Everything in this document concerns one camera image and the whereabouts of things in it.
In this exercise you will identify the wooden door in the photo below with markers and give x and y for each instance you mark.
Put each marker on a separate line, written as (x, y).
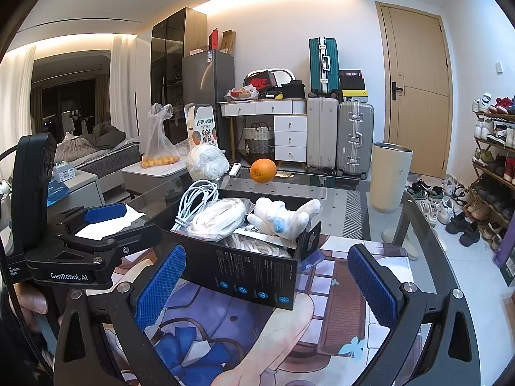
(418, 108)

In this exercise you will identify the person's left hand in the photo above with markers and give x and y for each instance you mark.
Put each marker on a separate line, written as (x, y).
(30, 297)

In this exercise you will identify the white side table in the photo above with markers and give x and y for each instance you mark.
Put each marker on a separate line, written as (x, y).
(153, 179)

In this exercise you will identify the shoe rack with shoes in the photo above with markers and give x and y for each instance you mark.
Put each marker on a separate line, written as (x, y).
(495, 161)

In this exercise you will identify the white arched frame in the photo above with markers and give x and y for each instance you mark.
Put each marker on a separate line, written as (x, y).
(286, 72)

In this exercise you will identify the plastic bag of food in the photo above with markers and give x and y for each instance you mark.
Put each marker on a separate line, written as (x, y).
(241, 93)

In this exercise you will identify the blue plastic bag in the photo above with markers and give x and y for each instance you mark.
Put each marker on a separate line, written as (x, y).
(60, 195)

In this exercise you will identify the orange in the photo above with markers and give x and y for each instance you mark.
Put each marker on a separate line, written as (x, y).
(263, 171)

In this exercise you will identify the white printed fruit carton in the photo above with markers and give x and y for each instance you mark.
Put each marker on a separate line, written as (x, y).
(203, 128)

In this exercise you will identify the white paper sheet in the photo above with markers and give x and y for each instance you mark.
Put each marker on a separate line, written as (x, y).
(116, 227)

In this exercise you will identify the black white patterned rug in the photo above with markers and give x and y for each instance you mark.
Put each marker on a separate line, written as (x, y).
(353, 213)

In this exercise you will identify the dark clothing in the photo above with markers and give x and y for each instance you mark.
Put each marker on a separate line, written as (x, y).
(106, 134)

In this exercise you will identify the silver suitcase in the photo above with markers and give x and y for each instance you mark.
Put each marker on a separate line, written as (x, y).
(354, 138)

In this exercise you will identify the woven basket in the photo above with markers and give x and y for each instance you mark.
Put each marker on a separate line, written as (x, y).
(258, 138)

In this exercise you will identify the printed desk mat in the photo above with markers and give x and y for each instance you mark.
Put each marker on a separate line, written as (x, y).
(330, 289)

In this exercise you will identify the group of sneakers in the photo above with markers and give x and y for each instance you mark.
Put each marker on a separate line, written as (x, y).
(442, 209)

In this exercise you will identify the white curtain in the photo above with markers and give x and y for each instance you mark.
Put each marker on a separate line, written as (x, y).
(124, 88)

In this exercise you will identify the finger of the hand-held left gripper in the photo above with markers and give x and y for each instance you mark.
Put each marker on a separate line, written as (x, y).
(136, 238)
(104, 213)

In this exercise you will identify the black cardboard box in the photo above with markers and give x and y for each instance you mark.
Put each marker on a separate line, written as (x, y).
(241, 269)

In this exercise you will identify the purple box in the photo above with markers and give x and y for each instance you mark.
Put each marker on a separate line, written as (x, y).
(507, 257)

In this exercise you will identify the white plush toy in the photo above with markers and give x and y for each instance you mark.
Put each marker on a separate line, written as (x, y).
(277, 215)

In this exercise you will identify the beige cylindrical bin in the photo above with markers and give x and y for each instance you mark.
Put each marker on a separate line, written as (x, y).
(391, 177)

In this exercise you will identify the white bundle in plastic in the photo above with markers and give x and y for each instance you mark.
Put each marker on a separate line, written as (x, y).
(207, 163)

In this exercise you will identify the dark glass cabinet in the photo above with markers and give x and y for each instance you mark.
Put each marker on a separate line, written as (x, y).
(173, 56)

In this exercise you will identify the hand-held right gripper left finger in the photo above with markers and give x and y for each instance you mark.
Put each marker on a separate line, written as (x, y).
(161, 285)

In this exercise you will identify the small white green box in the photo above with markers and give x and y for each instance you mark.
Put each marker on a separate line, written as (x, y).
(63, 171)

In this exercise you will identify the white black printed packet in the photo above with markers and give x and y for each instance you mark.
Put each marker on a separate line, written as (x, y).
(257, 233)

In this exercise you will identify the white desk with drawers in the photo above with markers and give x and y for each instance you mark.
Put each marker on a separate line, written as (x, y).
(290, 132)

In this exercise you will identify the bed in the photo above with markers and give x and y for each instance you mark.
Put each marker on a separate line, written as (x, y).
(104, 157)

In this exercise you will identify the white suitcase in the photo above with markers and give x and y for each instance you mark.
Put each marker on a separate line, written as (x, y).
(322, 132)

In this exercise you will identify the plastic bag of kumquats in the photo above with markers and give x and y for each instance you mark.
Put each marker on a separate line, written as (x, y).
(161, 148)

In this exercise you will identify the teal suitcase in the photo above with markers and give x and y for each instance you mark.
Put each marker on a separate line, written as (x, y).
(324, 68)

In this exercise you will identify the brown cardboard box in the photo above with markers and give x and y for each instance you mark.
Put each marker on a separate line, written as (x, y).
(229, 42)

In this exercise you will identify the small gold packet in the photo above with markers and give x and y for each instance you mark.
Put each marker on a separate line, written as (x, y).
(285, 175)

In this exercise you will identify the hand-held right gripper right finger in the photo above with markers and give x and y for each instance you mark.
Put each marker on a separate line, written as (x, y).
(374, 289)

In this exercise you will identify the black bag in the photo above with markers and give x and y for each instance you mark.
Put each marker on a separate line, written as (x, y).
(293, 89)

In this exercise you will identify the grey refrigerator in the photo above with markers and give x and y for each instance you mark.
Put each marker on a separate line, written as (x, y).
(209, 84)

